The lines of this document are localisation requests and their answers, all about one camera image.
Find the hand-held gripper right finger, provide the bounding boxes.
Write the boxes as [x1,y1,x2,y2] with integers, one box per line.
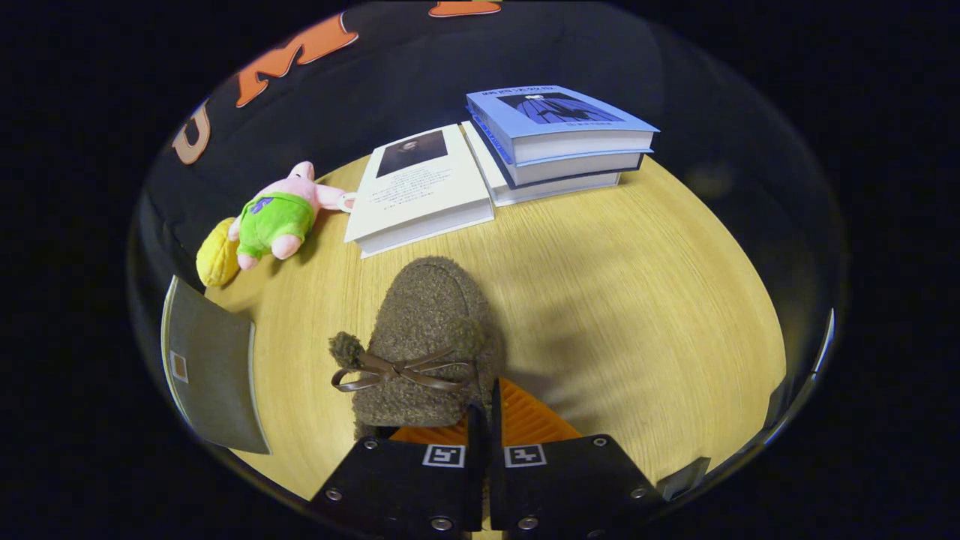
[489,377,667,539]

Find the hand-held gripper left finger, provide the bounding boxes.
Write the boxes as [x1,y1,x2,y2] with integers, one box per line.
[309,401,488,535]

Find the brown fuzzy shoe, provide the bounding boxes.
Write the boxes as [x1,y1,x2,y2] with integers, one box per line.
[328,256,505,443]

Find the beige fabric storage box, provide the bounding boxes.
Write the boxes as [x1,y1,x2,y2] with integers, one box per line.
[160,274,272,456]

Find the dark grey object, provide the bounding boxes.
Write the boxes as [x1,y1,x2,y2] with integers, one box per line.
[655,455,712,502]

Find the white book with portrait cover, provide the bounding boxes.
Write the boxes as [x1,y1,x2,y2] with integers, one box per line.
[343,124,496,260]

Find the plain white cover book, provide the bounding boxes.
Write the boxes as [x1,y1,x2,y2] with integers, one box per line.
[459,120,623,208]

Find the dark blue cover book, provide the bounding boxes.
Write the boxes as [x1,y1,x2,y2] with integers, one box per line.
[466,112,655,188]

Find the pink plush toy green shorts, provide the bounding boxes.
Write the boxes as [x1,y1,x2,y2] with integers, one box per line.
[227,160,357,271]

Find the yellow bumpy plush toy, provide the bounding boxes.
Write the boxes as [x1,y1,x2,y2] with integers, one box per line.
[196,217,242,288]

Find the light blue cover book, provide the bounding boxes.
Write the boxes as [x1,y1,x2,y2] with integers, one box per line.
[465,85,661,166]

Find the black backdrop cloth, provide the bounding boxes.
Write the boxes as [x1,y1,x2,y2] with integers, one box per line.
[135,0,848,316]

